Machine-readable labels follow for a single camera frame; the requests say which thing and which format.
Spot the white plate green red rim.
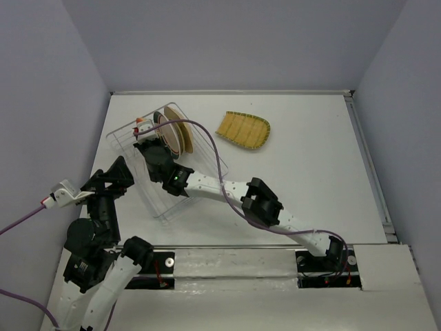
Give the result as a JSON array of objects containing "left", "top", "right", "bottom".
[{"left": 153, "top": 111, "right": 181, "bottom": 160}]

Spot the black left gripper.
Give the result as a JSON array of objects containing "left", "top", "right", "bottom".
[{"left": 77, "top": 153, "right": 136, "bottom": 241}]

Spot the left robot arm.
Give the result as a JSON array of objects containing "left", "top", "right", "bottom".
[{"left": 42, "top": 157, "right": 154, "bottom": 330}]

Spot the purple camera cable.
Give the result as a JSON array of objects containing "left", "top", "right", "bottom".
[
  {"left": 0, "top": 203, "right": 59, "bottom": 328},
  {"left": 134, "top": 119, "right": 349, "bottom": 280}
]

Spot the large cream bird plate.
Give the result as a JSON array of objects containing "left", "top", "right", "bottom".
[{"left": 164, "top": 106, "right": 194, "bottom": 154}]

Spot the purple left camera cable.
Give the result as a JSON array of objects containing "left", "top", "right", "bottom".
[{"left": 0, "top": 203, "right": 59, "bottom": 328}]

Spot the small cream floral plate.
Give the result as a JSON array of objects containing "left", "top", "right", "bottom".
[{"left": 176, "top": 123, "right": 185, "bottom": 155}]

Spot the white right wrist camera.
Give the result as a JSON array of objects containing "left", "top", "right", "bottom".
[{"left": 133, "top": 118, "right": 159, "bottom": 143}]

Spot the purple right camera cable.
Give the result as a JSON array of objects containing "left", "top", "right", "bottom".
[{"left": 134, "top": 119, "right": 349, "bottom": 280}]

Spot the woven bamboo tray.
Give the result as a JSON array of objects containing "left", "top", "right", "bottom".
[{"left": 216, "top": 111, "right": 271, "bottom": 150}]

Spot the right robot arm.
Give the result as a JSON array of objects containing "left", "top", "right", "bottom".
[{"left": 134, "top": 141, "right": 347, "bottom": 271}]

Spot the white wire dish rack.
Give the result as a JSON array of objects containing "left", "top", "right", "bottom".
[{"left": 106, "top": 102, "right": 218, "bottom": 219}]

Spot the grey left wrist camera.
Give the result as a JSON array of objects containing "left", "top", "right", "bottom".
[{"left": 41, "top": 179, "right": 94, "bottom": 209}]

